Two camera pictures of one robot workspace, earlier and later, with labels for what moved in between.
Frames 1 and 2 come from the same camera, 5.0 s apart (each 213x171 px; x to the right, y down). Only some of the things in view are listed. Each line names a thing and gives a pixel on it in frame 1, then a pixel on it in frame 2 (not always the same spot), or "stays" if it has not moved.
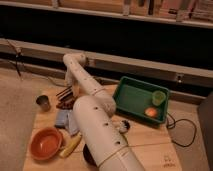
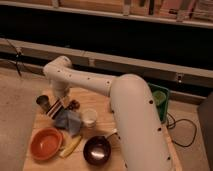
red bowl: [45, 143] stays
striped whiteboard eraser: [66, 99] -> [54, 108]
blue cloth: [65, 118] stays
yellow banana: [71, 146] stays
